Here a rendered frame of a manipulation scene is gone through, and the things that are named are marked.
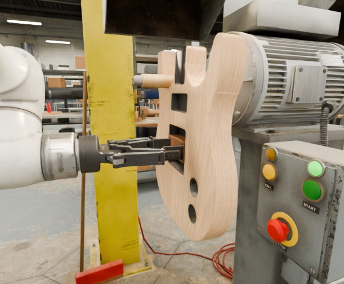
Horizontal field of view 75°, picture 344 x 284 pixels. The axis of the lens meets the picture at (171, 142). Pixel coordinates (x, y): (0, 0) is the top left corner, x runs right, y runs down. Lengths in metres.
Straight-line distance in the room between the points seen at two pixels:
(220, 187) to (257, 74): 0.28
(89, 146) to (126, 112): 1.01
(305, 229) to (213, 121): 0.23
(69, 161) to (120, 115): 1.02
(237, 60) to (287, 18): 0.35
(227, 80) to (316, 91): 0.34
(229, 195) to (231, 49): 0.23
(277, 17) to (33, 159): 0.62
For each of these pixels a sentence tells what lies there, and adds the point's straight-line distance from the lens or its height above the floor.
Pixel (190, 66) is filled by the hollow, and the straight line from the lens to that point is 0.47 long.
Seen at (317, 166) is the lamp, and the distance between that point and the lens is 0.40.
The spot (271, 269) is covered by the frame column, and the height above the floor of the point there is 0.69.
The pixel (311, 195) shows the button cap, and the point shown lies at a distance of 0.42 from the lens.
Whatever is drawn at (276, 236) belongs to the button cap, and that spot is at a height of 0.97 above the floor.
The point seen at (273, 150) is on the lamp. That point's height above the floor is 1.11.
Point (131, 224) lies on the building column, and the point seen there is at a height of 0.34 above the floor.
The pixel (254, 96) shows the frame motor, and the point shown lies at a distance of 0.55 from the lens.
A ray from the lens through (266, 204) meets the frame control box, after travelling 0.50.
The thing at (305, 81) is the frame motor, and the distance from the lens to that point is 0.64.
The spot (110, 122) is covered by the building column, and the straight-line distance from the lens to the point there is 1.43.
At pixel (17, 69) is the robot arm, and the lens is 0.50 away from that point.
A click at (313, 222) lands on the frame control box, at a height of 1.02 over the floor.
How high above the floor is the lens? 1.21
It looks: 12 degrees down
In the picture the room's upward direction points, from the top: straight up
